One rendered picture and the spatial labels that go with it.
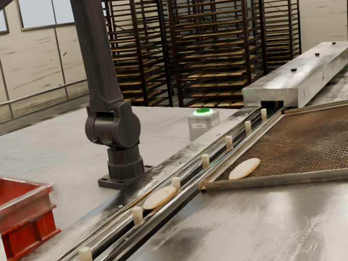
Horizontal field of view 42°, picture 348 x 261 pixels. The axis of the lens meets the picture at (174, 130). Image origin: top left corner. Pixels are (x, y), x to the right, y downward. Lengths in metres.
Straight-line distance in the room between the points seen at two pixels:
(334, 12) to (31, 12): 4.69
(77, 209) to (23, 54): 5.69
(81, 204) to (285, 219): 0.51
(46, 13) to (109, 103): 6.03
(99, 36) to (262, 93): 0.65
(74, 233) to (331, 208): 0.40
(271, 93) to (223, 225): 0.87
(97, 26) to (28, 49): 5.70
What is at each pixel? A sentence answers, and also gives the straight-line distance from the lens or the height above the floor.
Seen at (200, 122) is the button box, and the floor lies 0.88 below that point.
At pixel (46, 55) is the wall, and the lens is 6.88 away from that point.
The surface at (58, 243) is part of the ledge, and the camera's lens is 0.75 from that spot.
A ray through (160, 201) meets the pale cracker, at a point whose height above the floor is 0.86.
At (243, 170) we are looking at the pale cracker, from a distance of 0.80.
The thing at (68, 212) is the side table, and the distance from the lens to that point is 0.96.
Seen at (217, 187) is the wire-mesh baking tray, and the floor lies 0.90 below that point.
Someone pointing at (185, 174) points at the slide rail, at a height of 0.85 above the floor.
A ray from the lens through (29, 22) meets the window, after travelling 6.72.
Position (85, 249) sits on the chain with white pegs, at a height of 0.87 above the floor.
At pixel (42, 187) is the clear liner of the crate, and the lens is 0.82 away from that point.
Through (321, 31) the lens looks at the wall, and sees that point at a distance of 8.08.
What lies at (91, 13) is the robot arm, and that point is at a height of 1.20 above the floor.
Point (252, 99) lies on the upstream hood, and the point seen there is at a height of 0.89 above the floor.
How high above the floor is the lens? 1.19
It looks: 15 degrees down
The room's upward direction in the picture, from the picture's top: 7 degrees counter-clockwise
